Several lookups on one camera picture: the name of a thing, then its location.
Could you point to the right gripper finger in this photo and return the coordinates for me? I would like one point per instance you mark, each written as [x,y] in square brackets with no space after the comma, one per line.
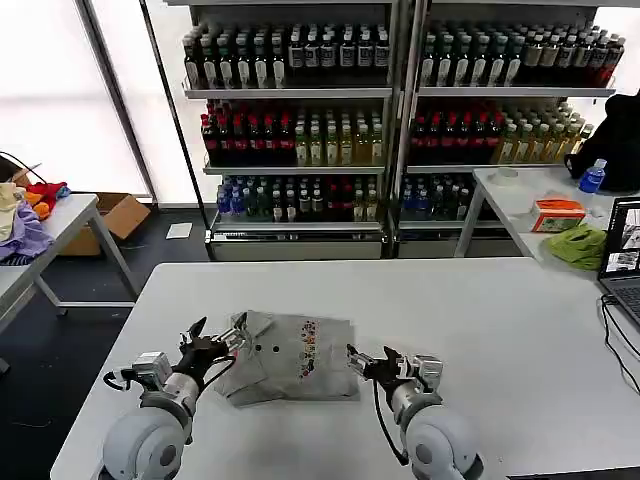
[361,362]
[405,364]

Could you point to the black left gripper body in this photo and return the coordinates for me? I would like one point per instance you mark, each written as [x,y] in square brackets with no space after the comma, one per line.
[200,357]

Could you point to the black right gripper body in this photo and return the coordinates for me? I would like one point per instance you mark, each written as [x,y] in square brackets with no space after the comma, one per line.
[390,375]

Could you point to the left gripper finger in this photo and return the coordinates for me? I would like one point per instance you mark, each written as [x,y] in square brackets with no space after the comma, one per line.
[235,337]
[195,332]

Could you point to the grey printed t-shirt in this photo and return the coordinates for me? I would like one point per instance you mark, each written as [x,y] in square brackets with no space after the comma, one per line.
[285,365]

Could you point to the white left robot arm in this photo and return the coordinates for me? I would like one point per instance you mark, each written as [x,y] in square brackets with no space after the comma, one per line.
[150,430]

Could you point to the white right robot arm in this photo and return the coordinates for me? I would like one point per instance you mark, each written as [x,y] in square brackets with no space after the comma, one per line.
[440,435]

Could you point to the white paper sheet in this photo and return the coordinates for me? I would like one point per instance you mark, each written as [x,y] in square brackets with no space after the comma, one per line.
[179,230]

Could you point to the large open cardboard box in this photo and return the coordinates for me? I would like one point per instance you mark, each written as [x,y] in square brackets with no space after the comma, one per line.
[112,217]

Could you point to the grey side table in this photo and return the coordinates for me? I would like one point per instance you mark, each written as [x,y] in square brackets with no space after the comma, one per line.
[65,225]

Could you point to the purple cloth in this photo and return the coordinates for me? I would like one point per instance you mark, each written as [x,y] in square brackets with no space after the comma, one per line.
[22,230]

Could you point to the orange cloth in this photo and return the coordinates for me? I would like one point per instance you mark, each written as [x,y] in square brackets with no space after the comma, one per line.
[40,203]

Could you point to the red cloth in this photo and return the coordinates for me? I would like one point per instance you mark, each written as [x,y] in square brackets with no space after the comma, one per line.
[47,190]

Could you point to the white desk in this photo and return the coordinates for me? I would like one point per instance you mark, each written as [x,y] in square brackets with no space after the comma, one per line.
[530,200]

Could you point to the green cloth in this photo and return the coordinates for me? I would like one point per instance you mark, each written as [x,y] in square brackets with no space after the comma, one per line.
[577,246]

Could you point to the orange tissue box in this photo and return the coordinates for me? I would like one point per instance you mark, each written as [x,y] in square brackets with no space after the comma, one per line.
[556,214]

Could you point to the black slanted pole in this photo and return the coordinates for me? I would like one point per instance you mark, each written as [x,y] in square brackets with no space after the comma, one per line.
[175,120]

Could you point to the metal shelf with bottles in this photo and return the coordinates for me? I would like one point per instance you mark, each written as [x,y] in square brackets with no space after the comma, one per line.
[295,130]
[490,115]

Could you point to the cream cloth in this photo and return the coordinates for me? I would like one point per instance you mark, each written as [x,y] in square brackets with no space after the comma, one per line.
[7,210]

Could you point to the small cardboard box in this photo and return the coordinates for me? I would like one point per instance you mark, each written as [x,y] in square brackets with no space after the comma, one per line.
[20,175]

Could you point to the open grey laptop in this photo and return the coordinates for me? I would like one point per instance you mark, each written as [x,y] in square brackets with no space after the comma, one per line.
[622,260]

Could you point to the blue-label water bottle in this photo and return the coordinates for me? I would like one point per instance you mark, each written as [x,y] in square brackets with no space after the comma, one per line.
[593,176]

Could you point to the black bag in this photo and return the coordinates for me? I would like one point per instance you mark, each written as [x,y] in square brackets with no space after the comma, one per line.
[612,144]

